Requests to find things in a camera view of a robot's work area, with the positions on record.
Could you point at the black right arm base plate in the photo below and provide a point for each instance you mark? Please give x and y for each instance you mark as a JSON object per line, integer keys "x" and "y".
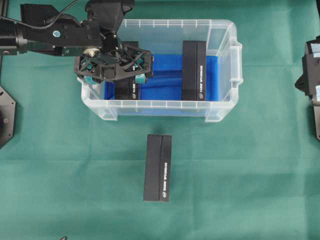
{"x": 316, "y": 113}

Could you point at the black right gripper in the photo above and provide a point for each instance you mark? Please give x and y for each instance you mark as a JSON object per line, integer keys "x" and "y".
{"x": 309, "y": 81}

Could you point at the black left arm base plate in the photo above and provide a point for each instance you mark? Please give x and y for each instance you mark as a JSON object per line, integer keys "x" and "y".
{"x": 7, "y": 116}

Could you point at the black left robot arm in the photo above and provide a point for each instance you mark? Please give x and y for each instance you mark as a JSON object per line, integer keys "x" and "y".
{"x": 43, "y": 29}

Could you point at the black frame top right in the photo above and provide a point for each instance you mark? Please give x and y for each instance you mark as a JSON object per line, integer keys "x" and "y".
{"x": 318, "y": 6}

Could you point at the black realsense box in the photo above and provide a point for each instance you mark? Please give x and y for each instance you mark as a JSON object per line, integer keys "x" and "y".
{"x": 194, "y": 68}
{"x": 157, "y": 168}
{"x": 127, "y": 88}

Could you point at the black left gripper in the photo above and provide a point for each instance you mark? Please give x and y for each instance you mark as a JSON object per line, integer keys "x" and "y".
{"x": 96, "y": 66}

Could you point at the green table cloth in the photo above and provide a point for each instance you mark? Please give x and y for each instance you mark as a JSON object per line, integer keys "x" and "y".
{"x": 255, "y": 175}

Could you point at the blue cloth liner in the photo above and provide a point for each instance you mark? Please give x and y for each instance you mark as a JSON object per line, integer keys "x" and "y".
{"x": 166, "y": 83}

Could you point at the clear plastic storage case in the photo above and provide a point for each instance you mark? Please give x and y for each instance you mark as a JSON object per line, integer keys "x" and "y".
{"x": 165, "y": 37}

